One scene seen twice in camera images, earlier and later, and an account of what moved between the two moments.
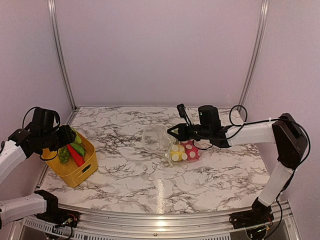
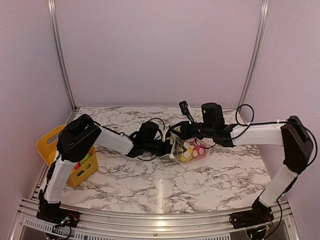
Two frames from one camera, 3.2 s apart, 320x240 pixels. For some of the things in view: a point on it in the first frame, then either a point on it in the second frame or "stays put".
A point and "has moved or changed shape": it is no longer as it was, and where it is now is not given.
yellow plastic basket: x=70 y=173 stays put
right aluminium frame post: x=259 y=41 stays put
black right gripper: x=182 y=135 stays put
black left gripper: x=67 y=137 to x=167 y=148
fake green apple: x=78 y=139 has moved or changed shape
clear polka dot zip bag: x=156 y=139 has moved or changed shape
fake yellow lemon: x=178 y=152 to x=186 y=155
